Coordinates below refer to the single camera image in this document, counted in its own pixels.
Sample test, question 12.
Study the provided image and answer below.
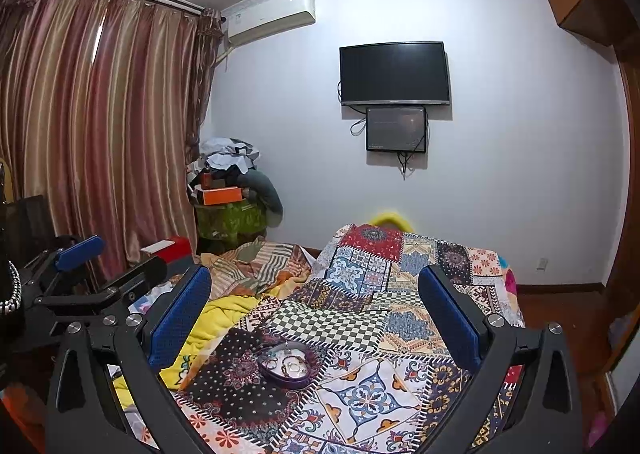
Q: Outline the striped beige quilt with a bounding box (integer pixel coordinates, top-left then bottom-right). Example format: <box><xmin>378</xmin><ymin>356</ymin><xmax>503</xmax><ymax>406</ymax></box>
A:
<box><xmin>200</xmin><ymin>238</ymin><xmax>312</xmax><ymax>299</ymax></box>

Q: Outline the small black monitor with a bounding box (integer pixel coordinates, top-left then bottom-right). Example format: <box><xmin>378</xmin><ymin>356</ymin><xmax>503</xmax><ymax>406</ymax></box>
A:
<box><xmin>366</xmin><ymin>106</ymin><xmax>427</xmax><ymax>154</ymax></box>

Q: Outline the green bag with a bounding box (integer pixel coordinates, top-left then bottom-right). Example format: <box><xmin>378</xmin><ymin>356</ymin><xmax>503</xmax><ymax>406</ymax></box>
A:
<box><xmin>194</xmin><ymin>200</ymin><xmax>267</xmax><ymax>255</ymax></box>

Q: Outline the yellow blanket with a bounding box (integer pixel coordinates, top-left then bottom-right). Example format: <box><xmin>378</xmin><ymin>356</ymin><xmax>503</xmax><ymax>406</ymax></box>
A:
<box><xmin>112</xmin><ymin>294</ymin><xmax>262</xmax><ymax>410</ymax></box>

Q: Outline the colourful patchwork bedspread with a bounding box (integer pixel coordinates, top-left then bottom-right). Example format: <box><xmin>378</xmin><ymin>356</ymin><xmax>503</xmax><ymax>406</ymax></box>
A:
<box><xmin>168</xmin><ymin>224</ymin><xmax>523</xmax><ymax>453</ymax></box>

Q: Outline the white air conditioner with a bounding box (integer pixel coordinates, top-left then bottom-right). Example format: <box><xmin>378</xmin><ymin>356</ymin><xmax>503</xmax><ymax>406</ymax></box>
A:
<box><xmin>222</xmin><ymin>0</ymin><xmax>316</xmax><ymax>48</ymax></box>

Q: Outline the orange box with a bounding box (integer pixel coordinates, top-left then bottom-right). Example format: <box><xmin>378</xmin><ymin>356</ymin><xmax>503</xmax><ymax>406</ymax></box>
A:
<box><xmin>194</xmin><ymin>185</ymin><xmax>243</xmax><ymax>206</ymax></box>

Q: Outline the striped brown curtain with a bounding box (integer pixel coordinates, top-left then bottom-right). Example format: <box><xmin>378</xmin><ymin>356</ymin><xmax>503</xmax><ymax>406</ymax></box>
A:
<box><xmin>1</xmin><ymin>0</ymin><xmax>222</xmax><ymax>281</ymax></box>

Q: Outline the red box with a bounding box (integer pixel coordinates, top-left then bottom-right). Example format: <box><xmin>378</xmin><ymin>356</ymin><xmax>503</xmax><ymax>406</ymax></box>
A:
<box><xmin>141</xmin><ymin>236</ymin><xmax>192</xmax><ymax>263</ymax></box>

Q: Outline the black wall television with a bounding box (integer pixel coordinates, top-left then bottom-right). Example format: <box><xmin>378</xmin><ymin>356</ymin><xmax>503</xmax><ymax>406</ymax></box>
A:
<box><xmin>340</xmin><ymin>41</ymin><xmax>451</xmax><ymax>106</ymax></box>

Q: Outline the purple heart-shaped tin box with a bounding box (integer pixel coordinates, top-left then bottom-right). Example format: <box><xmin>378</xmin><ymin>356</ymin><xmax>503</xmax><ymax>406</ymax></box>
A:
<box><xmin>257</xmin><ymin>341</ymin><xmax>320</xmax><ymax>390</ymax></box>

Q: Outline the pile of clothes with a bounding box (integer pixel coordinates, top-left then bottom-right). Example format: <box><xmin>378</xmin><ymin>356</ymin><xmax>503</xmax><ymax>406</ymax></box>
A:
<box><xmin>186</xmin><ymin>136</ymin><xmax>284</xmax><ymax>228</ymax></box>

